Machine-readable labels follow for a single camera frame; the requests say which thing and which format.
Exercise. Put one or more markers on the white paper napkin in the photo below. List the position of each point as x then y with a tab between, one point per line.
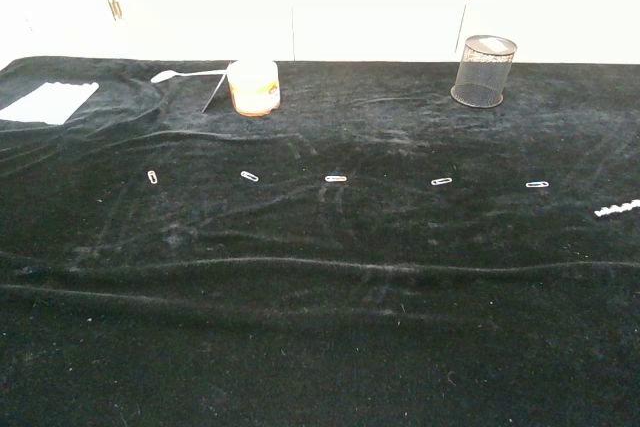
45	102

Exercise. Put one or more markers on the brass screen hinge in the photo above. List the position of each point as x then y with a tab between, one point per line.
115	8

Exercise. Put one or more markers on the playing card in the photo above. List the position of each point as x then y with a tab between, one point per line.
215	90

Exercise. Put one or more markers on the small metal paper clip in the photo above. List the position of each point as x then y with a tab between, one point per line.
152	177
441	181
335	178
249	176
537	184

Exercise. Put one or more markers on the black velvet tablecloth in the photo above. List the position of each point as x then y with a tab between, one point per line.
320	297

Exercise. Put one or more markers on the woven folding screen panel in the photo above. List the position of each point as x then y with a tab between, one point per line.
205	2
380	2
65	2
560	2

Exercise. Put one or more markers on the white plastic spoon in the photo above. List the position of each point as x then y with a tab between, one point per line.
162	76

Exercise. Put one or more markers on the black mesh pen holder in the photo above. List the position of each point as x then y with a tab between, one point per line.
480	77

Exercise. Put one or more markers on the jar with orange label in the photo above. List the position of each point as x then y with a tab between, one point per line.
254	89

